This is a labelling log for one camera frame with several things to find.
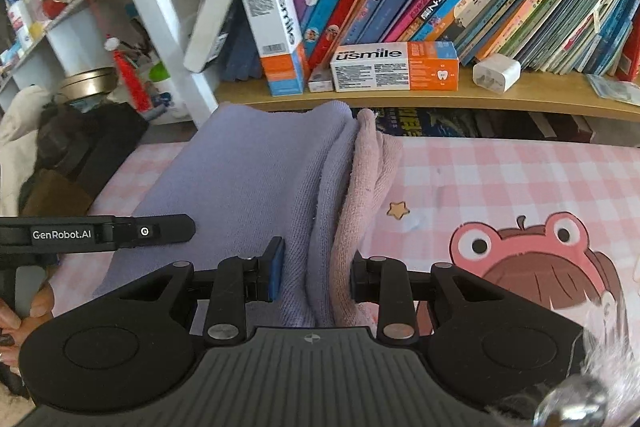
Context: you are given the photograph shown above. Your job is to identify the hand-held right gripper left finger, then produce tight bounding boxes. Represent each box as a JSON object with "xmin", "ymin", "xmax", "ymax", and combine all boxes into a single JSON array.
[{"xmin": 120, "ymin": 236, "xmax": 287, "ymax": 348}]

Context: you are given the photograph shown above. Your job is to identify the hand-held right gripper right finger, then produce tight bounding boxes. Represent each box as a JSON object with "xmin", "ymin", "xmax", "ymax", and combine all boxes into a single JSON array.
[{"xmin": 350, "ymin": 252, "xmax": 516, "ymax": 343}]

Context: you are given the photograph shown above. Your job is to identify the lilac and pink knit sweater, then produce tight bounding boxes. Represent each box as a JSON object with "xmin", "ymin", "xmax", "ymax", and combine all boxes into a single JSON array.
[{"xmin": 92, "ymin": 101, "xmax": 404, "ymax": 329}]

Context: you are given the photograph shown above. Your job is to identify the person's left hand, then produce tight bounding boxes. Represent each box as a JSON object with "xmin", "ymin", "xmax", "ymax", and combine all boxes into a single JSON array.
[{"xmin": 0, "ymin": 283, "xmax": 54, "ymax": 368}]

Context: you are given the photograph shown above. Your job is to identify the dark brown leather bag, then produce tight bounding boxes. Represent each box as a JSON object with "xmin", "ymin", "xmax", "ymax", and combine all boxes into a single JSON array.
[{"xmin": 34, "ymin": 104, "xmax": 152, "ymax": 190}]

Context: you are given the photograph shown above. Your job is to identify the white cloth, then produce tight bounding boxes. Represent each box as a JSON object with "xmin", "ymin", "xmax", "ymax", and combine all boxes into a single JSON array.
[{"xmin": 0, "ymin": 85, "xmax": 52, "ymax": 218}]

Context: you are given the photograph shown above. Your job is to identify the brass bowl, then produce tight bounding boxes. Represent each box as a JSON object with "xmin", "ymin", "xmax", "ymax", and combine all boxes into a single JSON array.
[{"xmin": 58, "ymin": 67, "xmax": 117, "ymax": 101}]

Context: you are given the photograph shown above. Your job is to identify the pink checked cartoon bed sheet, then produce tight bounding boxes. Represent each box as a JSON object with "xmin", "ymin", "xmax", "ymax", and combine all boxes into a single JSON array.
[{"xmin": 50, "ymin": 134, "xmax": 640, "ymax": 358}]

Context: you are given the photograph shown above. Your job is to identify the red bottle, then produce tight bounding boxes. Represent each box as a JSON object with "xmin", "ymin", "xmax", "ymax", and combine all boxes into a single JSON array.
[{"xmin": 104, "ymin": 35, "xmax": 154, "ymax": 114}]

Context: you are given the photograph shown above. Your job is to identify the white jar with green lid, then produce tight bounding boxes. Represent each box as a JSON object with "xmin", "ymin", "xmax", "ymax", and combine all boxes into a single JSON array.
[{"xmin": 149, "ymin": 61, "xmax": 192, "ymax": 118}]

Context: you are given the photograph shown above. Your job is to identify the small white box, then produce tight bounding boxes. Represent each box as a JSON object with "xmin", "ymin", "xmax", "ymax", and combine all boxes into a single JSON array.
[{"xmin": 307, "ymin": 66, "xmax": 335, "ymax": 94}]

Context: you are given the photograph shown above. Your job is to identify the flat white orange toothpaste box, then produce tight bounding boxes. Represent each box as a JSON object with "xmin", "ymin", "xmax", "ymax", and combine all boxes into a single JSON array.
[{"xmin": 329, "ymin": 40, "xmax": 460, "ymax": 92}]

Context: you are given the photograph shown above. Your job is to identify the wooden shelf board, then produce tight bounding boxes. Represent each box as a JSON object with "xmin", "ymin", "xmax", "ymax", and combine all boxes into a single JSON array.
[{"xmin": 215, "ymin": 71, "xmax": 640, "ymax": 124}]

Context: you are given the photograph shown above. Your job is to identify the tall white orange toothpaste box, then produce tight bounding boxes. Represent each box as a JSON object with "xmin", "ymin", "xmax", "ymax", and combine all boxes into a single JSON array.
[{"xmin": 239, "ymin": 0, "xmax": 311, "ymax": 97}]

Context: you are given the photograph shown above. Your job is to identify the shiny metal knob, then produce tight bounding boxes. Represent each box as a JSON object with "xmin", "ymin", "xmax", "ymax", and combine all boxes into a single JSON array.
[{"xmin": 534, "ymin": 374, "xmax": 609, "ymax": 427}]

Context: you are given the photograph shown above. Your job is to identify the white charger plug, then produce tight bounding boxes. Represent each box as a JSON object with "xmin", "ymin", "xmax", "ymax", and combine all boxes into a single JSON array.
[{"xmin": 472, "ymin": 53, "xmax": 522, "ymax": 94}]

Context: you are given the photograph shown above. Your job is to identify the fluffy pale sleeve cuff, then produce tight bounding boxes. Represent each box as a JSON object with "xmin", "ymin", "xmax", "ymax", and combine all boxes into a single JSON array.
[{"xmin": 575, "ymin": 287, "xmax": 640, "ymax": 410}]

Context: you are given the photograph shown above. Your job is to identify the brown corduroy cloth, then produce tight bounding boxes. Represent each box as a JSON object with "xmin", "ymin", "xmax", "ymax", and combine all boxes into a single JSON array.
[{"xmin": 20, "ymin": 168, "xmax": 90, "ymax": 219}]

